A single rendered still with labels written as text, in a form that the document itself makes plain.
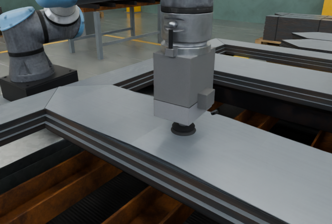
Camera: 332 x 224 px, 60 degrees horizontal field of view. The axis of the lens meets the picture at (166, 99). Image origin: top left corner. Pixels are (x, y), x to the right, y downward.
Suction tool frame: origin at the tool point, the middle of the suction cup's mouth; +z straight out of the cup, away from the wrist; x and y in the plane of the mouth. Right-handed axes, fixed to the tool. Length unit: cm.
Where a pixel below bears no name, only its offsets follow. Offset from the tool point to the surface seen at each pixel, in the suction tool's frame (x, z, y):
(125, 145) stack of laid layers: 6.0, -0.4, -8.2
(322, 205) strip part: -22.1, -0.6, -6.1
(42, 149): 41.6, 16.8, -0.8
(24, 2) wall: 942, 58, 577
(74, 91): 31.1, -0.4, 3.6
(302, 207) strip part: -20.2, -0.6, -7.6
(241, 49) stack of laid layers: 14, 1, 71
